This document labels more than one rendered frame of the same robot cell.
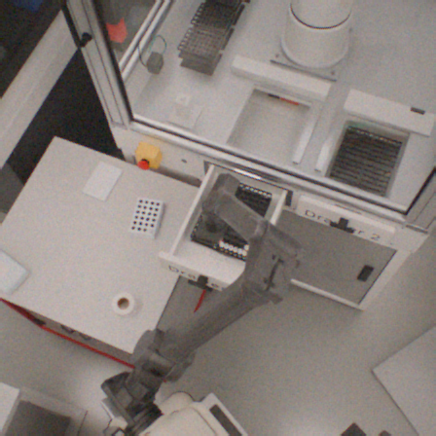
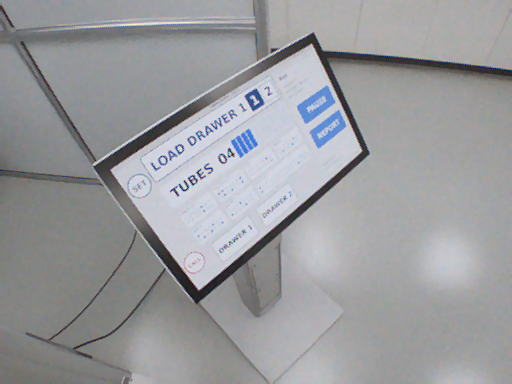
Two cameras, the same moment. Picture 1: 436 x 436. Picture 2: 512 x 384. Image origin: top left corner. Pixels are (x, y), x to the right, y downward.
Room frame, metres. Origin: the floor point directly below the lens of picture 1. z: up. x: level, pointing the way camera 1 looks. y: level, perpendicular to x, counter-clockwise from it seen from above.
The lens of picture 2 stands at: (0.31, -0.47, 1.59)
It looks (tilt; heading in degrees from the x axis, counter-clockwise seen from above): 55 degrees down; 260
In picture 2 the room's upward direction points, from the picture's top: 7 degrees counter-clockwise
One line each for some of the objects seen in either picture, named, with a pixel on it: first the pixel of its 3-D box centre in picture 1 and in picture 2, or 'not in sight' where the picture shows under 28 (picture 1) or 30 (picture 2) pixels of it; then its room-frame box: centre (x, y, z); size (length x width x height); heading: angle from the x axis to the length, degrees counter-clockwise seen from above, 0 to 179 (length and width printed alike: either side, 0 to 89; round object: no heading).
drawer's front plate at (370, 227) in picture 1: (344, 220); not in sight; (0.65, -0.38, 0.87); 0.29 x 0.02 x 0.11; 62
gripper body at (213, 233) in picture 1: (213, 220); not in sight; (0.60, 0.01, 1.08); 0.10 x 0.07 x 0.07; 152
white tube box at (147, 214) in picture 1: (146, 218); not in sight; (0.76, 0.22, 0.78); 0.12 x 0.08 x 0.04; 163
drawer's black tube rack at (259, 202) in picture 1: (232, 219); not in sight; (0.69, -0.05, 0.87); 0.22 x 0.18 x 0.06; 152
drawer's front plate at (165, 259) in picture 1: (205, 276); not in sight; (0.51, 0.05, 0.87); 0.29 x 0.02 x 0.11; 62
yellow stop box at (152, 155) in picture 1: (148, 156); not in sight; (0.93, 0.20, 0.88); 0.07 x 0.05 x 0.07; 62
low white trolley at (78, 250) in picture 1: (117, 273); not in sight; (0.72, 0.40, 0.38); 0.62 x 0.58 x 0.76; 62
